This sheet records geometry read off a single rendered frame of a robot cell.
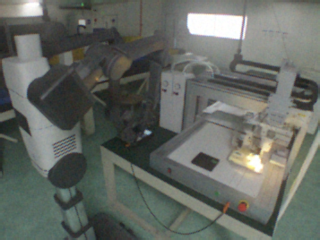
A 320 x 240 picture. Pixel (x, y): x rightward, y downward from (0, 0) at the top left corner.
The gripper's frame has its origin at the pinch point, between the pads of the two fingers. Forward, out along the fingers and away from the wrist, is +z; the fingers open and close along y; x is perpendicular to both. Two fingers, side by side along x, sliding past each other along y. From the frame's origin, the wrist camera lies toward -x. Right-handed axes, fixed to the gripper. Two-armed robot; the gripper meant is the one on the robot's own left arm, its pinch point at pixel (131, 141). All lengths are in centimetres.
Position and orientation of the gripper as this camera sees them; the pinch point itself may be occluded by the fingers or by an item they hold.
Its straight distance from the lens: 125.4
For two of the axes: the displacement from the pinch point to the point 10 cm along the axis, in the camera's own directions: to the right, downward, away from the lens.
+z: 2.7, 6.0, 7.6
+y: -7.9, -3.0, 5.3
